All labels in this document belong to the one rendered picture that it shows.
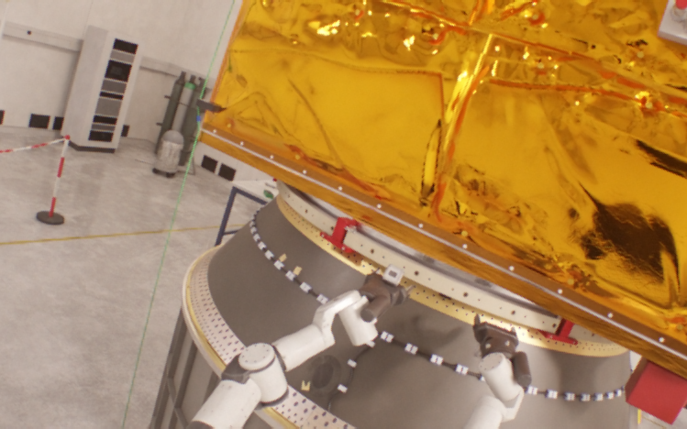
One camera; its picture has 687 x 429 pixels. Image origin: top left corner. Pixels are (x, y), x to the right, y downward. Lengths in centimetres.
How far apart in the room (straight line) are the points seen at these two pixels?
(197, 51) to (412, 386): 900
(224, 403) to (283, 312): 69
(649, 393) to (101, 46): 818
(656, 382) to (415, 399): 69
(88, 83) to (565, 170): 791
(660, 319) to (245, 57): 162
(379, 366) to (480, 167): 65
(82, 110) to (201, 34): 281
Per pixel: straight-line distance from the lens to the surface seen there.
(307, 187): 179
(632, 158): 147
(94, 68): 864
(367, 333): 120
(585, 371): 183
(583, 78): 151
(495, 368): 118
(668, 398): 165
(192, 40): 1021
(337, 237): 162
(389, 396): 154
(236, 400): 106
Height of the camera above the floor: 209
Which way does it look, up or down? 12 degrees down
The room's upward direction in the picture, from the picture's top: 20 degrees clockwise
